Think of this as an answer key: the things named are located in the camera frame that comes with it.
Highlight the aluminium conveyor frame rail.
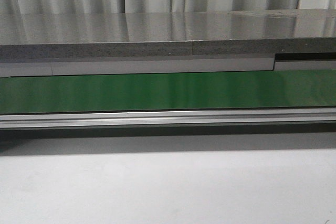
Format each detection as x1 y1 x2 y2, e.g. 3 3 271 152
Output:
1 107 335 130

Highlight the grey stone counter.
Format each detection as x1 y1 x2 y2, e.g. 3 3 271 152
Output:
0 9 336 77

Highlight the green conveyor belt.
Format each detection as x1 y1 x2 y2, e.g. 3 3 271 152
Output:
1 70 335 114

